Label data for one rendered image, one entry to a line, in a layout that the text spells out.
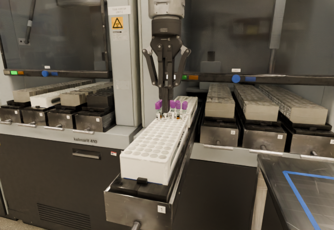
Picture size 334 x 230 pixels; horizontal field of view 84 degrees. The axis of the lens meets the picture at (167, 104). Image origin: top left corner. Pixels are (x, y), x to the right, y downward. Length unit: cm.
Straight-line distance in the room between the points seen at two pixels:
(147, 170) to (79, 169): 69
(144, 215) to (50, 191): 91
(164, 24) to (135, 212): 40
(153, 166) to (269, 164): 27
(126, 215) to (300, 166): 39
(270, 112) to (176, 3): 52
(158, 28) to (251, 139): 50
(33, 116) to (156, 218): 85
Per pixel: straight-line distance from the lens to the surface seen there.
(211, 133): 72
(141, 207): 40
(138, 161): 38
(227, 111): 77
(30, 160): 125
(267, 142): 75
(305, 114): 83
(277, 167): 50
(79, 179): 108
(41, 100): 109
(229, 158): 76
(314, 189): 47
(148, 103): 83
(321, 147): 81
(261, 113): 79
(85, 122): 91
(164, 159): 38
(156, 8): 48
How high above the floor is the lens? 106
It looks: 14 degrees down
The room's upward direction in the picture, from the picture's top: straight up
